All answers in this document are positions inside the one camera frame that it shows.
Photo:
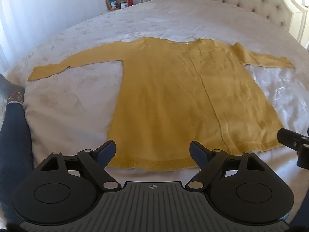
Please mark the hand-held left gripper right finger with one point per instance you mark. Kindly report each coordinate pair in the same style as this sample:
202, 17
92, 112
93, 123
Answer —
198, 151

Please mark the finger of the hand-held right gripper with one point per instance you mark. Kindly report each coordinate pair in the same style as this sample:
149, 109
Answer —
288, 139

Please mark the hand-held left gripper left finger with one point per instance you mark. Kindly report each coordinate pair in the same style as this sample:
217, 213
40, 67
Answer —
106, 150

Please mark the yellow knit sweater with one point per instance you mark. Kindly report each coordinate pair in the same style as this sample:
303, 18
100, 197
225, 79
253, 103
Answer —
173, 96

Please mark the person's leg in dark pants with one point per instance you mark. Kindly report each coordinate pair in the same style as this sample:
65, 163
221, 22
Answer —
14, 149

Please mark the patterned grey sock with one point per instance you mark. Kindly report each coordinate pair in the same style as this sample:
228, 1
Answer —
10, 89

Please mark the white floral bedspread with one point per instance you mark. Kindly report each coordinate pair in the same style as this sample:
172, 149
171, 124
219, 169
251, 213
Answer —
72, 41

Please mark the red bottle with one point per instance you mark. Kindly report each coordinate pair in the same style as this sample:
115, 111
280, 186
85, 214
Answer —
130, 0

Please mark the wooden picture frame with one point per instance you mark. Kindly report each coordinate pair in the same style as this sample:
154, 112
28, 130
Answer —
112, 4

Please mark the small photo frame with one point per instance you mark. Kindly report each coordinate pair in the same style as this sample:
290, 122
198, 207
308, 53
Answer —
123, 5

